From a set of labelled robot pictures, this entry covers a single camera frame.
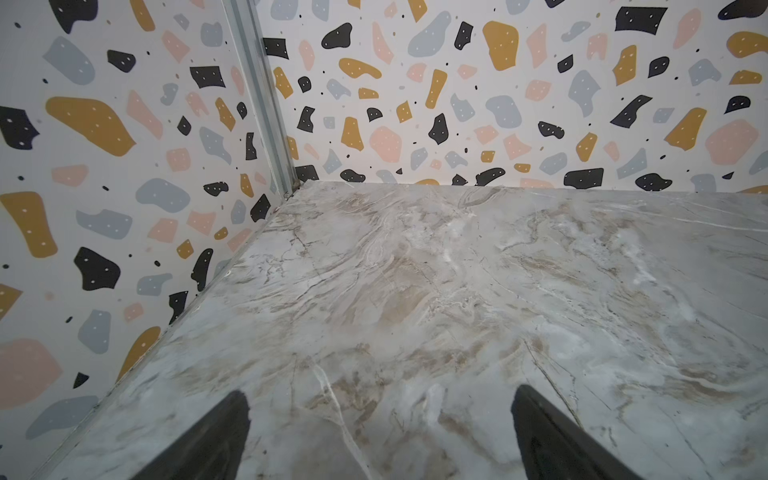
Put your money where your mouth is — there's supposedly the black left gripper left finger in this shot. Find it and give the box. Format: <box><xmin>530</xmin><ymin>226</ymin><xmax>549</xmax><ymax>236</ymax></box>
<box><xmin>133</xmin><ymin>390</ymin><xmax>250</xmax><ymax>480</ymax></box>

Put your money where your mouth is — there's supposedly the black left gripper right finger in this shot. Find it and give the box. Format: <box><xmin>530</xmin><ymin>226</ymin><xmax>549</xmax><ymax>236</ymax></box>
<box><xmin>511</xmin><ymin>384</ymin><xmax>640</xmax><ymax>480</ymax></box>

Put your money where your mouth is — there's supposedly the left aluminium corner post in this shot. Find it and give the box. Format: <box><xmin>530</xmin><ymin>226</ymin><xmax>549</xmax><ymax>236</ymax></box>
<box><xmin>223</xmin><ymin>0</ymin><xmax>300</xmax><ymax>198</ymax></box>

